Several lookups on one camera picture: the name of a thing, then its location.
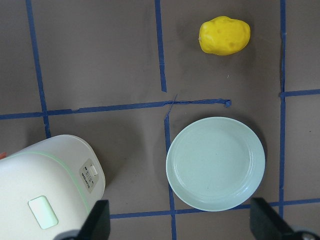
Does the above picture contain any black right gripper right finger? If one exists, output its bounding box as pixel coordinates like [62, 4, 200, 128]
[249, 197, 295, 240]

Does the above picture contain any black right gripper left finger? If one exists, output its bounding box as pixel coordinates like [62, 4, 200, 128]
[76, 200, 111, 240]

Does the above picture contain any white rice cooker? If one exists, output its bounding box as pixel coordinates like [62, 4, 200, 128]
[0, 134, 106, 240]

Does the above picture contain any pale green plate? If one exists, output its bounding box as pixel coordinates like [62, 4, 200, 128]
[166, 117, 266, 212]

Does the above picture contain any small orange object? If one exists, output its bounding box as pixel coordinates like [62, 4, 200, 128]
[0, 152, 7, 160]

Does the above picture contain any yellow toy potato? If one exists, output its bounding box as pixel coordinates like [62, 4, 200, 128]
[198, 16, 251, 56]

